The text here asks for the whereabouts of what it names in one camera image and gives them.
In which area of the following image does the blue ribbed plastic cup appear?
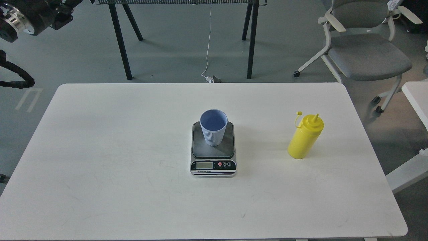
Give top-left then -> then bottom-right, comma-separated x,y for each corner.
199,109 -> 228,146

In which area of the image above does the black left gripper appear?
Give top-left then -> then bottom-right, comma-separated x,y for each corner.
0,0 -> 82,36

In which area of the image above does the white hanging cable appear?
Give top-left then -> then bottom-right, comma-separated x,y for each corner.
201,3 -> 214,83

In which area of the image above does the grey office chair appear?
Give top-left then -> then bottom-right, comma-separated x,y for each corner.
293,0 -> 423,114

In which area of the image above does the digital kitchen scale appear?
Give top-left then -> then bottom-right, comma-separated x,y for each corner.
190,122 -> 237,177

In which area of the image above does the black metal table frame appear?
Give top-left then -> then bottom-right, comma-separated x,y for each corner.
90,0 -> 267,80

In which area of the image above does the yellow squeeze bottle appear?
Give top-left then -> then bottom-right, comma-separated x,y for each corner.
287,111 -> 324,159

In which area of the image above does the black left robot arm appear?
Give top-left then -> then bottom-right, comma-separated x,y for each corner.
0,0 -> 82,89

